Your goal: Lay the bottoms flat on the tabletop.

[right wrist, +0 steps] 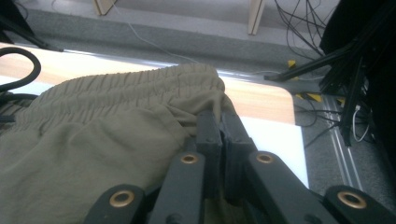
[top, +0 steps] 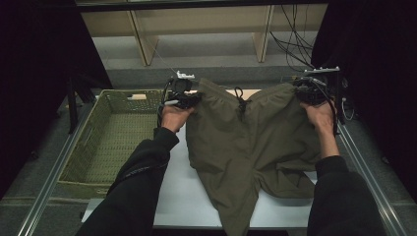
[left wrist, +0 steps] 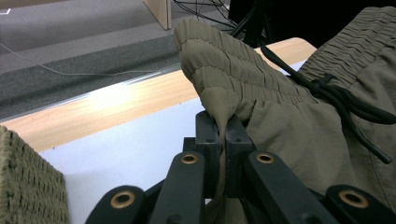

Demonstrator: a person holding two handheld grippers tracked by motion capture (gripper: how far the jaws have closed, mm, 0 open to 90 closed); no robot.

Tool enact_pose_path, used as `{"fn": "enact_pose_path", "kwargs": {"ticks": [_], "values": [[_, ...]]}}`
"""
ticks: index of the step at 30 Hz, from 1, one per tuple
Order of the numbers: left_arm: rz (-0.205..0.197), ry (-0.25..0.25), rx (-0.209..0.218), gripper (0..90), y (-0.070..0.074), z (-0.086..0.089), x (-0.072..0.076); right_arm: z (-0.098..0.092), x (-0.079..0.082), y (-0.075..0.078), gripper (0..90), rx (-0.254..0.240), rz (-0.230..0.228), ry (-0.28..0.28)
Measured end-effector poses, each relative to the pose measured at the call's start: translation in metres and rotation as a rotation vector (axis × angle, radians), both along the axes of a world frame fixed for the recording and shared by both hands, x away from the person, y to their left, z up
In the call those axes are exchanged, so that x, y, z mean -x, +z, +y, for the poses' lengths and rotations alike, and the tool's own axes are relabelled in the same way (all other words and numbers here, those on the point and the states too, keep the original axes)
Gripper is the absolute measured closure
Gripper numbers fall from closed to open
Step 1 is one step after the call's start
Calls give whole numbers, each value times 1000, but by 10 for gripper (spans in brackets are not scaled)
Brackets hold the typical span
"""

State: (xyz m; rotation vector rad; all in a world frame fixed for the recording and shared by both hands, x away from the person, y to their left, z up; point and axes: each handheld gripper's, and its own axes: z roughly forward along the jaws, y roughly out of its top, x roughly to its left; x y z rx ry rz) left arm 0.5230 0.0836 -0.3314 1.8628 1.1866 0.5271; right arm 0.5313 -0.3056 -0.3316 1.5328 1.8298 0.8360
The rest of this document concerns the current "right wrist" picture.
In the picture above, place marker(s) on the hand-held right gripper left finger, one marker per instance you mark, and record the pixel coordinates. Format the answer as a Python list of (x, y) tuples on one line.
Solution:
[(213, 140)]

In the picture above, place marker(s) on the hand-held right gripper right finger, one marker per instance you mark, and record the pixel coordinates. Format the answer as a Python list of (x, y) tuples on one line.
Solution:
[(236, 146)]

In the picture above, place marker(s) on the yellow black floor tape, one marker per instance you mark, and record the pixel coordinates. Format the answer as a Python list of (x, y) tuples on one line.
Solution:
[(311, 97), (291, 63)]

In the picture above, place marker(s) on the black metal stand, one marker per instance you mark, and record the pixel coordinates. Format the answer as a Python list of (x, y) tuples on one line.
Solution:
[(351, 62), (18, 28)]

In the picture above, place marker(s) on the aluminium frame rail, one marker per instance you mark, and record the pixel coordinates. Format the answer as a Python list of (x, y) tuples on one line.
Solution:
[(342, 146)]

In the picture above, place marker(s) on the olive green shorts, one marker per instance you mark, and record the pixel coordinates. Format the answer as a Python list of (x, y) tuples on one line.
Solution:
[(93, 140)]

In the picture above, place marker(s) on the white table cover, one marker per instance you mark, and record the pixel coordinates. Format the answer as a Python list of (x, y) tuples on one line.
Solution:
[(274, 140)]

